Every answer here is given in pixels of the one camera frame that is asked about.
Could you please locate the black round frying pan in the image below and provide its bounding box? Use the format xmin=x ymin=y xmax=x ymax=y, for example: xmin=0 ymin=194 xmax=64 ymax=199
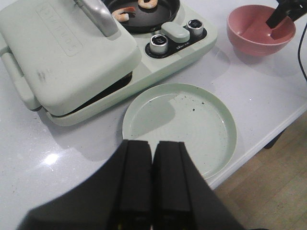
xmin=103 ymin=0 xmax=180 ymax=34

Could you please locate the mint green round plate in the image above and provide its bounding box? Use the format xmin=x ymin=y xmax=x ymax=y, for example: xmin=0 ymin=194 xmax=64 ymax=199
xmin=122 ymin=83 xmax=237 ymax=179

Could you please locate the black cable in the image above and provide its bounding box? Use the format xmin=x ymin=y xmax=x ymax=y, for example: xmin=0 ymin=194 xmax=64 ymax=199
xmin=297 ymin=19 xmax=307 ymax=80

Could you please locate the pink bowl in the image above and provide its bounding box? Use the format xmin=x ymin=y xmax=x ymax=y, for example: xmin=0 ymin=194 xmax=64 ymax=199
xmin=226 ymin=5 xmax=296 ymax=57

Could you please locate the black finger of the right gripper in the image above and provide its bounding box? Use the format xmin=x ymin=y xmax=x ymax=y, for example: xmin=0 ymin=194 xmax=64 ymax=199
xmin=266 ymin=0 xmax=307 ymax=29

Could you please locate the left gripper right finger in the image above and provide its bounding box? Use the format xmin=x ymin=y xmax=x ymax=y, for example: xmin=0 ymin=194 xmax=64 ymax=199
xmin=153 ymin=141 xmax=243 ymax=230

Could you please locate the mint green breakfast maker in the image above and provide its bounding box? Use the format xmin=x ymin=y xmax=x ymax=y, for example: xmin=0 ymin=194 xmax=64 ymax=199
xmin=0 ymin=0 xmax=217 ymax=126

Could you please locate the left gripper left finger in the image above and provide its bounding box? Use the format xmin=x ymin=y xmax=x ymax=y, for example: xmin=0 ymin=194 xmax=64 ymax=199
xmin=18 ymin=140 xmax=152 ymax=230

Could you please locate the pink shrimp front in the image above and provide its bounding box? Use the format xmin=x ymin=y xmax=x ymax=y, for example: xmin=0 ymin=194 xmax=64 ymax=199
xmin=111 ymin=6 xmax=136 ymax=23

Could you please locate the table leg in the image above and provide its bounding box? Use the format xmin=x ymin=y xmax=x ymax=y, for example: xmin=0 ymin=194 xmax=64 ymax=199
xmin=264 ymin=132 xmax=283 ymax=149

